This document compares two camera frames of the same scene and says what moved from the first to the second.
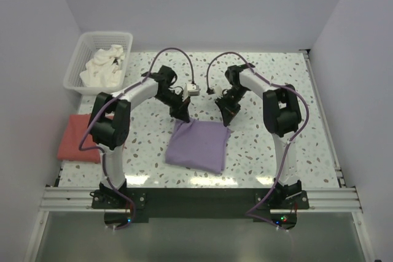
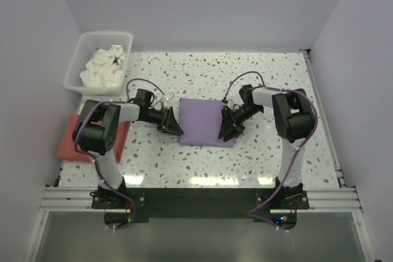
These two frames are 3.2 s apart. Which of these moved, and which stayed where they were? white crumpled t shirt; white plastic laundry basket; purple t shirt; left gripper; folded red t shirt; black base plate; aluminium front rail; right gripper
Moved: purple t shirt; left gripper; right gripper
Stayed: aluminium front rail; black base plate; folded red t shirt; white plastic laundry basket; white crumpled t shirt
